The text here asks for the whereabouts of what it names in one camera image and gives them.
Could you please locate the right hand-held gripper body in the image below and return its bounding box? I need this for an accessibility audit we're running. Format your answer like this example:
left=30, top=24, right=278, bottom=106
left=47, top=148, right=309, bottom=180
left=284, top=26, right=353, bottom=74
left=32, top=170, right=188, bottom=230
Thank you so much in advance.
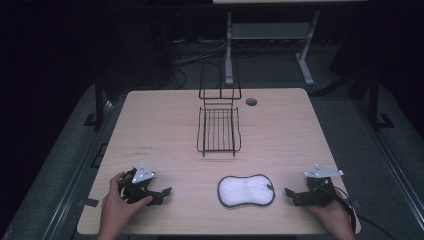
left=301, top=163, right=345, bottom=207

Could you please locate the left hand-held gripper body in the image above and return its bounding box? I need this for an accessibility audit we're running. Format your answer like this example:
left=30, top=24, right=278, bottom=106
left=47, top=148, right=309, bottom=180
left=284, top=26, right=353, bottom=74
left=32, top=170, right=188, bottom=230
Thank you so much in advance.
left=117, top=162, right=158, bottom=206

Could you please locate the person's right hand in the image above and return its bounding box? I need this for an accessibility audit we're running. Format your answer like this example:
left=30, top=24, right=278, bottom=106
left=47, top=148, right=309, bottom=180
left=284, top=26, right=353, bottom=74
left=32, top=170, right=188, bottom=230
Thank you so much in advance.
left=307, top=199, right=356, bottom=235

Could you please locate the person's left hand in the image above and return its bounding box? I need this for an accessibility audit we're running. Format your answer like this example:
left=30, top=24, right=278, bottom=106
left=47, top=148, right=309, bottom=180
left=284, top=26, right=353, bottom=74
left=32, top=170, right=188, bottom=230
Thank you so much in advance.
left=99, top=171, right=154, bottom=232

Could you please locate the white sponge with black edge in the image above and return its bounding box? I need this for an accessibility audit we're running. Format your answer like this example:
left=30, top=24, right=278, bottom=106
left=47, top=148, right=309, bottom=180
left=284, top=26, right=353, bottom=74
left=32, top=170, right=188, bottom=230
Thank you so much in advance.
left=217, top=173, right=277, bottom=209

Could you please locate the black tape strip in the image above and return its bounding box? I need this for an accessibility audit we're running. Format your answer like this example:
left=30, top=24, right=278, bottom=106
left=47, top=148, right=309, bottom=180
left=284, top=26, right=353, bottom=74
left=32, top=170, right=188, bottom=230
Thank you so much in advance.
left=79, top=197, right=100, bottom=208

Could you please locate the grey metal stand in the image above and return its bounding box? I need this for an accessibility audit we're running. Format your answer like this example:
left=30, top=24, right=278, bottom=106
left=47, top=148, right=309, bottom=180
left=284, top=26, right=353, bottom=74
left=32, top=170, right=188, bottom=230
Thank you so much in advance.
left=224, top=10, right=322, bottom=87

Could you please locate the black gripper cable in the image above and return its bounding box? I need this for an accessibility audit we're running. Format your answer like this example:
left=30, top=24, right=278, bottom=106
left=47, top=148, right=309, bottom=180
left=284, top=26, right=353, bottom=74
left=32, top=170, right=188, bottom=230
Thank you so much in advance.
left=316, top=185, right=392, bottom=236

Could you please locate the black wire rack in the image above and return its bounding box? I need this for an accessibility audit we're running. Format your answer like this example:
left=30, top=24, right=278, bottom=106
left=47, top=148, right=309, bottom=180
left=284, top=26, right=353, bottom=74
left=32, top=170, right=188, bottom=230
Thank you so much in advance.
left=196, top=56, right=243, bottom=158

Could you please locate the black metal post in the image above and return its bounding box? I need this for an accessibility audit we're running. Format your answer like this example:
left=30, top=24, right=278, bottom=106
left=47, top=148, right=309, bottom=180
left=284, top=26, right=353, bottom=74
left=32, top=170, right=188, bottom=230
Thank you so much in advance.
left=83, top=78, right=105, bottom=129
left=368, top=71, right=395, bottom=132

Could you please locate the bundle of floor cables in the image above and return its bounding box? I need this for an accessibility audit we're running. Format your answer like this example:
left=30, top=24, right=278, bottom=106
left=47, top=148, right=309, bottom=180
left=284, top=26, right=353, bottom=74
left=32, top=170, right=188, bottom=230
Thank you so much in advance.
left=171, top=38, right=228, bottom=90

